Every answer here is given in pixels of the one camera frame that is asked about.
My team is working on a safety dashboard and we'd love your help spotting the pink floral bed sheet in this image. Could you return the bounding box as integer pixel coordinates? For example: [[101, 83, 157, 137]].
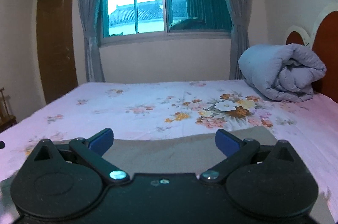
[[1, 80, 337, 218]]

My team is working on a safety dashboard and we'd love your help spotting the wooden chair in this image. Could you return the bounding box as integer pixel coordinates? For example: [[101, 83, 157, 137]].
[[0, 87, 17, 133]]

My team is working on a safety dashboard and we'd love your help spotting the rolled grey quilt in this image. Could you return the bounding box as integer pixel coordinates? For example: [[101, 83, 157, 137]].
[[238, 43, 327, 103]]

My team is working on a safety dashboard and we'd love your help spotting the red and white headboard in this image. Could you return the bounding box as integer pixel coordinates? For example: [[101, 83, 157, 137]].
[[285, 3, 338, 102]]

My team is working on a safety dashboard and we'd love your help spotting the brown wooden door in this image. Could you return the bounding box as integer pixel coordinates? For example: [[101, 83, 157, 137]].
[[36, 0, 78, 104]]

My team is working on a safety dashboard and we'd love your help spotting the left grey curtain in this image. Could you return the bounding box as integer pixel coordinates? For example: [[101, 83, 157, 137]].
[[78, 0, 104, 82]]

